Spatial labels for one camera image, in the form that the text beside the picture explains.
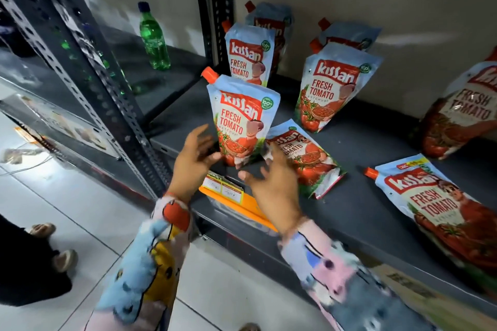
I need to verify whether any dark grey metal shelf rack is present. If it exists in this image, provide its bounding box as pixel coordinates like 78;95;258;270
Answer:
0;0;497;321

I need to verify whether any green plastic bottle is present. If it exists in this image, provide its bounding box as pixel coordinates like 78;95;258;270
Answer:
138;1;172;71

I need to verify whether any group of tomato ketchup pouches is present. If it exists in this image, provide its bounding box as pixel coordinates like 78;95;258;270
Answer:
201;0;497;296

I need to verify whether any brown cardboard box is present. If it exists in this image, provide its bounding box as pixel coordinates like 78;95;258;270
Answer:
367;263;497;331

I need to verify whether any person's left forearm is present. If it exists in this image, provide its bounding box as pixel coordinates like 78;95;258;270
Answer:
83;194;193;331

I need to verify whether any person's right forearm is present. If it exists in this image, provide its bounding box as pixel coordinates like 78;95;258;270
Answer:
277;217;441;331

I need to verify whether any yellow price tag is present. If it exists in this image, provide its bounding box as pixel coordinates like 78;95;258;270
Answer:
202;173;245;204

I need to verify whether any orange shelf label holder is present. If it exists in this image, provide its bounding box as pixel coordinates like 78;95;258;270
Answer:
199;172;279;233

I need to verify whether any person's right hand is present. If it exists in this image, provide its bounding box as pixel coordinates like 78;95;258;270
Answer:
238;142;304;235

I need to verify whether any person's left hand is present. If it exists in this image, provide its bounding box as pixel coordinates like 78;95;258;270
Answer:
167;124;223;204

